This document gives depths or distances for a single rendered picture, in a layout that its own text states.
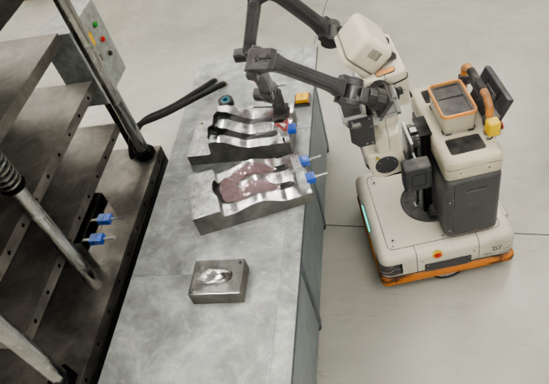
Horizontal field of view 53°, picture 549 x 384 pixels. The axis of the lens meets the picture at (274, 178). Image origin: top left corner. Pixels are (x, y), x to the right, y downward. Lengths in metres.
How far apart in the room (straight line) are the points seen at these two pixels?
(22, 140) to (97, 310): 0.75
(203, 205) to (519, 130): 2.16
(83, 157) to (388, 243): 1.49
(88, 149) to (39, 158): 0.40
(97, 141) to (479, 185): 1.71
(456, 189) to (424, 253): 0.41
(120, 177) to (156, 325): 0.91
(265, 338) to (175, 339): 0.34
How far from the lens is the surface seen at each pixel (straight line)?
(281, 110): 2.38
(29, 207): 2.06
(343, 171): 3.50
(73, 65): 2.70
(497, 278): 3.00
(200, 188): 2.36
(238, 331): 2.03
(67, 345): 2.33
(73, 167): 2.57
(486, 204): 2.64
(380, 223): 2.84
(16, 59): 2.42
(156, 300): 2.23
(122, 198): 2.68
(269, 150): 2.49
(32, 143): 2.38
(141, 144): 2.76
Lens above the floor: 2.52
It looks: 45 degrees down
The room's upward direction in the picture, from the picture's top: 18 degrees counter-clockwise
